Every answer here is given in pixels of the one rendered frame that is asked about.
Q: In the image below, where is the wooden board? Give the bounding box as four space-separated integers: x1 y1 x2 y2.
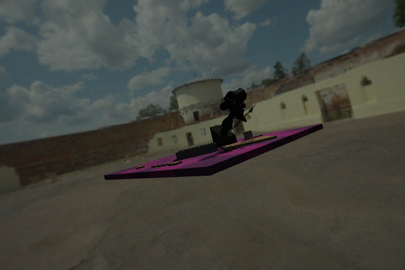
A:
221 136 277 150

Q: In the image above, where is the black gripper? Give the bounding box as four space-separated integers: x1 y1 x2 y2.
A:
229 104 247 122

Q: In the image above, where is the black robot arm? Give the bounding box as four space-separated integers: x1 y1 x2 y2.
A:
220 88 247 135

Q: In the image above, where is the dark grey rectangular tin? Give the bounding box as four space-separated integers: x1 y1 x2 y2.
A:
176 142 218 160

